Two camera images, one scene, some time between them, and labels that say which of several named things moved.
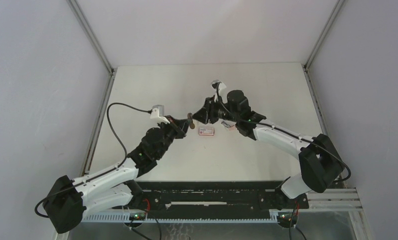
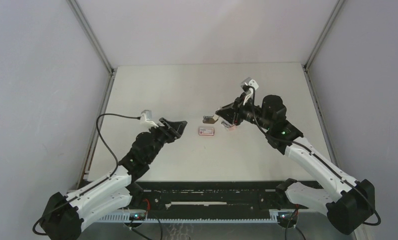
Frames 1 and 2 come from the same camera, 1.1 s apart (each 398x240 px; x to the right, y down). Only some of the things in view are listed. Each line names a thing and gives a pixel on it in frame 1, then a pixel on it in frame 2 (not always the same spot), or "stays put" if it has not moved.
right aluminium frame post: x=312 y=54 stays put
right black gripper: x=202 y=115 to x=233 y=113
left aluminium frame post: x=97 y=44 stays put
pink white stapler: x=230 y=125 stays put
